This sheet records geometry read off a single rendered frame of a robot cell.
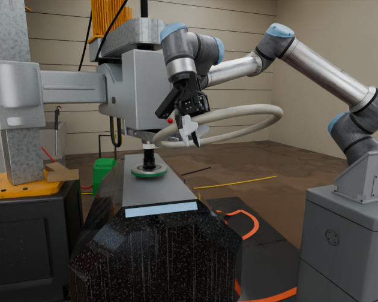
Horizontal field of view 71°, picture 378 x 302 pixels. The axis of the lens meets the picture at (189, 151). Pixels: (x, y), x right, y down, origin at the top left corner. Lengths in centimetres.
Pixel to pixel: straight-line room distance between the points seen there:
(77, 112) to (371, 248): 604
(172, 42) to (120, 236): 82
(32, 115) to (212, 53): 137
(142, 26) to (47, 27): 534
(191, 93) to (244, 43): 712
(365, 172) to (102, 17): 188
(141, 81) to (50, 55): 528
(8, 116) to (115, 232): 107
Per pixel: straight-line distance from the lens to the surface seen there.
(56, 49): 666
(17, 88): 193
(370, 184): 153
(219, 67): 113
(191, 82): 81
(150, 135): 142
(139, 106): 146
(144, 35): 148
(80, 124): 661
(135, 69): 146
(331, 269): 165
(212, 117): 78
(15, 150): 203
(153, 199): 129
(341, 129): 159
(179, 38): 85
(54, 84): 203
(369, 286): 156
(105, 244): 128
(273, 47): 141
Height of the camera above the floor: 136
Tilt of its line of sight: 12 degrees down
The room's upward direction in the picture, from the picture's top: straight up
